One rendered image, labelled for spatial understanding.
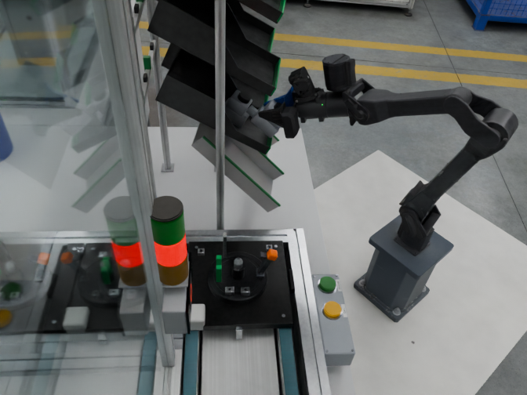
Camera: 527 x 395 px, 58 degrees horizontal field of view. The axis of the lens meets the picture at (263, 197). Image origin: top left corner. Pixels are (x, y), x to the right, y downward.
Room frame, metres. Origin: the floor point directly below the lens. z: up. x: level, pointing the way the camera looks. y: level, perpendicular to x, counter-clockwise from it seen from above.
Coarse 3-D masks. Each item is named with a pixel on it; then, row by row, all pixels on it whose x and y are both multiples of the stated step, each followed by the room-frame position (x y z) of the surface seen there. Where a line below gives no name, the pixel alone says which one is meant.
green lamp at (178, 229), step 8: (152, 224) 0.43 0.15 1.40; (160, 224) 0.43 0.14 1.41; (168, 224) 0.43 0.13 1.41; (176, 224) 0.44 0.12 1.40; (184, 224) 0.46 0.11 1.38; (152, 232) 0.44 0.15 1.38; (160, 232) 0.43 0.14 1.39; (168, 232) 0.43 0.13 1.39; (176, 232) 0.44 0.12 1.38; (184, 232) 0.45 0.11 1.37; (160, 240) 0.43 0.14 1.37; (168, 240) 0.43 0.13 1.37; (176, 240) 0.44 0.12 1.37
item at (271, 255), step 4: (260, 252) 0.67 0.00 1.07; (264, 252) 0.67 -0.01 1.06; (268, 252) 0.67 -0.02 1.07; (272, 252) 0.67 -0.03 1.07; (276, 252) 0.67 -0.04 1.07; (260, 256) 0.66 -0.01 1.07; (264, 256) 0.66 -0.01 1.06; (268, 256) 0.66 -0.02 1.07; (272, 256) 0.66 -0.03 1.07; (276, 256) 0.66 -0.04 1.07; (264, 260) 0.67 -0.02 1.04; (268, 260) 0.66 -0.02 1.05; (272, 260) 0.66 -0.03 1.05; (264, 264) 0.66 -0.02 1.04; (268, 264) 0.66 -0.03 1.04; (260, 268) 0.66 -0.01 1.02; (264, 268) 0.66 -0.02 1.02; (260, 272) 0.66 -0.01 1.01
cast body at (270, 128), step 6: (270, 102) 0.92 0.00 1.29; (276, 102) 0.93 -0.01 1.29; (252, 108) 0.92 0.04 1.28; (264, 108) 0.92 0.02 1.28; (270, 108) 0.90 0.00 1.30; (252, 114) 0.92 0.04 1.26; (258, 114) 0.90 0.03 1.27; (252, 120) 0.90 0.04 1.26; (258, 120) 0.90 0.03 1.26; (264, 120) 0.90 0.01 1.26; (258, 126) 0.90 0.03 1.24; (264, 126) 0.89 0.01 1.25; (270, 126) 0.89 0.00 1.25; (276, 126) 0.90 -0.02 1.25; (264, 132) 0.89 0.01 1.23; (270, 132) 0.89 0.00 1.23; (276, 132) 0.89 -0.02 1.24
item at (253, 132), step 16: (176, 64) 1.00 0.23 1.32; (192, 64) 1.00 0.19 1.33; (208, 64) 1.00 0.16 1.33; (176, 80) 0.87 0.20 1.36; (192, 80) 1.00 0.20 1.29; (208, 80) 1.00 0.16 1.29; (160, 96) 0.88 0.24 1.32; (176, 96) 0.87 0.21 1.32; (192, 96) 0.87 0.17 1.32; (208, 96) 0.87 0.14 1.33; (192, 112) 0.87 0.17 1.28; (208, 112) 0.87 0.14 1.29; (256, 128) 0.94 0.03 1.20; (256, 144) 0.87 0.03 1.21
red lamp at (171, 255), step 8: (184, 240) 0.45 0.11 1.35; (160, 248) 0.43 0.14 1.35; (168, 248) 0.43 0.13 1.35; (176, 248) 0.43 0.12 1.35; (184, 248) 0.45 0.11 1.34; (160, 256) 0.43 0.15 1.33; (168, 256) 0.43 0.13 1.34; (176, 256) 0.43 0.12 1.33; (184, 256) 0.45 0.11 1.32; (168, 264) 0.43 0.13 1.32; (176, 264) 0.43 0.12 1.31
